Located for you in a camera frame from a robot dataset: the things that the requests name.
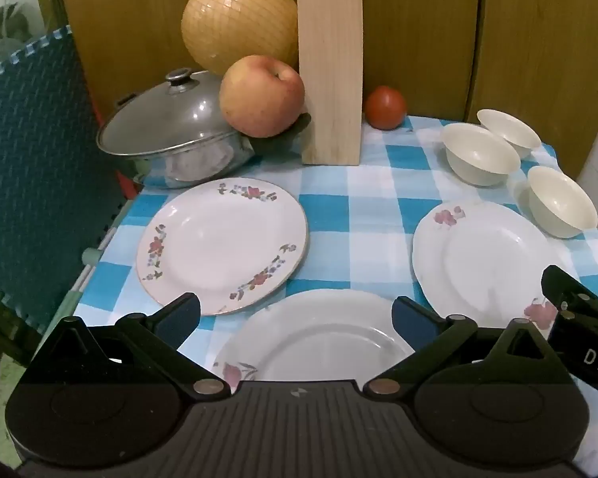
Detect plain cream bowl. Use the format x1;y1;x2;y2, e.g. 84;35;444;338
477;108;539;159
527;166;598;239
441;124;521;188

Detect blue white checkered tablecloth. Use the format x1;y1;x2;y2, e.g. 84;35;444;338
74;114;598;464

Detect yellow pomelo in net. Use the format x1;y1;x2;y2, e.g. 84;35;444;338
181;0;300;77

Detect scalloped white plate pink flowers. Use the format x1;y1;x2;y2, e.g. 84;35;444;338
412;202;567;345

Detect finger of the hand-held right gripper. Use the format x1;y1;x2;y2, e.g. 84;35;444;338
541;266;598;320

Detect wooden knife block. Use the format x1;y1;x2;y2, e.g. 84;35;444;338
297;0;364;166

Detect white plate with pink flower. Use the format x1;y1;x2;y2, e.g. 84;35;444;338
212;289;419;393

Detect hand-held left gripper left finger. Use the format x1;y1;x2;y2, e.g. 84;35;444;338
27;293;231;402

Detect leaf patterned curtain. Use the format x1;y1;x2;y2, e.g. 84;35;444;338
0;0;48;78

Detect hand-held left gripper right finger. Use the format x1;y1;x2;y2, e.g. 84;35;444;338
363;295;572;402

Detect red tomato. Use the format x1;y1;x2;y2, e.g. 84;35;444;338
364;86;408;131

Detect green foam mat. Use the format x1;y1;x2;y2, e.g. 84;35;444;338
0;25;131;365

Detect red-yellow apple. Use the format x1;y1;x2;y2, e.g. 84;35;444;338
219;55;306;138

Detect gold-rimmed floral plate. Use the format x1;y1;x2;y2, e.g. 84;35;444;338
136;178;309;316

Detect light green table frame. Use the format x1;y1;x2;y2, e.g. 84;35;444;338
55;198;133;324

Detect steel cooking pot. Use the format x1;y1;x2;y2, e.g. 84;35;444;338
124;132;256;191

